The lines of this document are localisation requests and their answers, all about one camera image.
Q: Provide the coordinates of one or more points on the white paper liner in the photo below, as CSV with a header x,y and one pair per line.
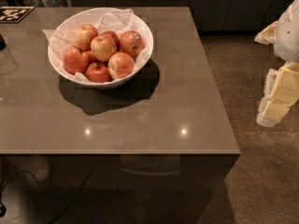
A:
x,y
113,20

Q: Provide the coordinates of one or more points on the left red apple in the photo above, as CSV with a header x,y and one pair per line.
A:
x,y
75,61

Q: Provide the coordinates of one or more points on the front centre red apple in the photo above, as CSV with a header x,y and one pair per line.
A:
x,y
97,72

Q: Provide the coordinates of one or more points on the top right red apple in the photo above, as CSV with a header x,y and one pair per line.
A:
x,y
131,42

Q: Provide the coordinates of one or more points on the top left yellowish apple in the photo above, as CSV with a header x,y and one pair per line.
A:
x,y
84,35

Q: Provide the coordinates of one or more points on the white bowl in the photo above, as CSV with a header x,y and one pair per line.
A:
x,y
99,19

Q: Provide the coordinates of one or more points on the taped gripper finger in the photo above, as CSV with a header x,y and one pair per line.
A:
x,y
267,35

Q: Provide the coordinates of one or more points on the black white fiducial marker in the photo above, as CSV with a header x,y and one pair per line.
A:
x,y
14,14

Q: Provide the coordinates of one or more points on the hidden back red apple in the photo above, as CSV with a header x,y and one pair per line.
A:
x,y
114,36

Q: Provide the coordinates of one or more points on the small middle red apple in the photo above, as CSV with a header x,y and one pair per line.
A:
x,y
91,56

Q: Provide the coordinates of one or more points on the black object at left edge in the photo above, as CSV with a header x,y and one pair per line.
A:
x,y
2,43

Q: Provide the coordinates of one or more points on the yellow taped gripper finger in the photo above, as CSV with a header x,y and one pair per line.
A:
x,y
281,92

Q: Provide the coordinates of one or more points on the yellow-red apple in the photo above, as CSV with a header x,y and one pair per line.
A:
x,y
103,47
120,65

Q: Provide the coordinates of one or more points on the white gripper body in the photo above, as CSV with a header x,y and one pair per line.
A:
x,y
288,34

